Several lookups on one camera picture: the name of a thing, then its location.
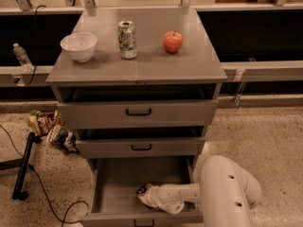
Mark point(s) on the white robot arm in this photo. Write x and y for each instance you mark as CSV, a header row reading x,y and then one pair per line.
x,y
225,191

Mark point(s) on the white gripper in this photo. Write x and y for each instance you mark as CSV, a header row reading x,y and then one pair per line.
x,y
153,194

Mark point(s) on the grey bottom drawer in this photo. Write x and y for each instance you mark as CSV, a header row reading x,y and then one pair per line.
x,y
115,202

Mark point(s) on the grey drawer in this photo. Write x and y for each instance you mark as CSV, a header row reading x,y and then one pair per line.
x,y
144,147
115,202
137,114

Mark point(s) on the green soda can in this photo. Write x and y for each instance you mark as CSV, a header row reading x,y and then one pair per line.
x,y
127,39

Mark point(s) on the snack bag pile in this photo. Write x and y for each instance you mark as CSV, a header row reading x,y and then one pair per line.
x,y
52,126

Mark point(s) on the white bowl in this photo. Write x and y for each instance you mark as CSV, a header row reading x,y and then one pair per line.
x,y
80,46

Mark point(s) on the grey middle drawer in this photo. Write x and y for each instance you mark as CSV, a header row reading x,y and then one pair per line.
x,y
144,147

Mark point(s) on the red apple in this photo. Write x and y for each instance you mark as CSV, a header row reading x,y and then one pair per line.
x,y
172,41

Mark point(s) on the clear plastic water bottle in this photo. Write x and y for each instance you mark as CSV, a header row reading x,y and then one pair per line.
x,y
22,57

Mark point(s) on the grey top drawer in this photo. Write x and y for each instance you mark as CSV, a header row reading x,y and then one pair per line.
x,y
137,114

